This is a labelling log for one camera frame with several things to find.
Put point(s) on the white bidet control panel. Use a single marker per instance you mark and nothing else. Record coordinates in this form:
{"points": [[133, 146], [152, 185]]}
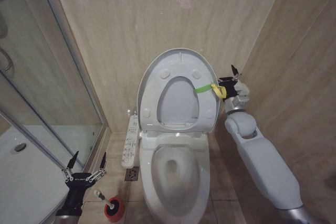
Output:
{"points": [[130, 142]]}

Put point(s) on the round shower drain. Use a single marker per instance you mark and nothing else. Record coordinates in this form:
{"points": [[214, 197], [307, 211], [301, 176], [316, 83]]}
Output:
{"points": [[19, 147]]}

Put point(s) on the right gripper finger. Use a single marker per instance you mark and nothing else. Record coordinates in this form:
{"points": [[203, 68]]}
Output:
{"points": [[234, 70], [227, 78]]}

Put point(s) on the white toilet bowl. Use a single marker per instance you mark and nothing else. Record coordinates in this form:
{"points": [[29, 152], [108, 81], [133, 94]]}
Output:
{"points": [[149, 161]]}

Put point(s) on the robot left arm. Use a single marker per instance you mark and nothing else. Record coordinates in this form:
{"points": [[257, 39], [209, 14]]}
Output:
{"points": [[67, 220]]}

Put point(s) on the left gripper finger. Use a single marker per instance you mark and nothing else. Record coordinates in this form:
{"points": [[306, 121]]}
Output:
{"points": [[102, 165], [71, 165]]}

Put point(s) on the yellow pull loop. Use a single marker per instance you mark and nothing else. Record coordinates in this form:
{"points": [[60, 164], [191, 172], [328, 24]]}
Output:
{"points": [[217, 93]]}

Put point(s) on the white toilet lid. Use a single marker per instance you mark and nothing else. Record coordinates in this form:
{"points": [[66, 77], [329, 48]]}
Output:
{"points": [[181, 57]]}

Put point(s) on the red toilet brush holder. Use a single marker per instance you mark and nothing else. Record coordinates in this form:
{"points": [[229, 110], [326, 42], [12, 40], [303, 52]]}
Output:
{"points": [[115, 216]]}

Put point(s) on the white shower tray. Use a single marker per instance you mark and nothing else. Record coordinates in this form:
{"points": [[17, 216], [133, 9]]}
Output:
{"points": [[31, 182]]}

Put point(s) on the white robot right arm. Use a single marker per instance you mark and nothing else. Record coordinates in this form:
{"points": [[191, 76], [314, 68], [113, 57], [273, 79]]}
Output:
{"points": [[262, 161]]}

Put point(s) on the metal floor drain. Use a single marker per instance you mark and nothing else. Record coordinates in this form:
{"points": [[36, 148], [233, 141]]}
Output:
{"points": [[132, 174]]}

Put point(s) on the white toilet seat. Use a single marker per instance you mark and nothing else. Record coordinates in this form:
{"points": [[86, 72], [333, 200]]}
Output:
{"points": [[149, 95]]}

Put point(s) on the glass shower enclosure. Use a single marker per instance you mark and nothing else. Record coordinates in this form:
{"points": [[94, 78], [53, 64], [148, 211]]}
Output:
{"points": [[39, 77]]}

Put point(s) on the white toilet brush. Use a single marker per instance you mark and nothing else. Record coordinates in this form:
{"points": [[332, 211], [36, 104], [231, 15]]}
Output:
{"points": [[101, 196]]}

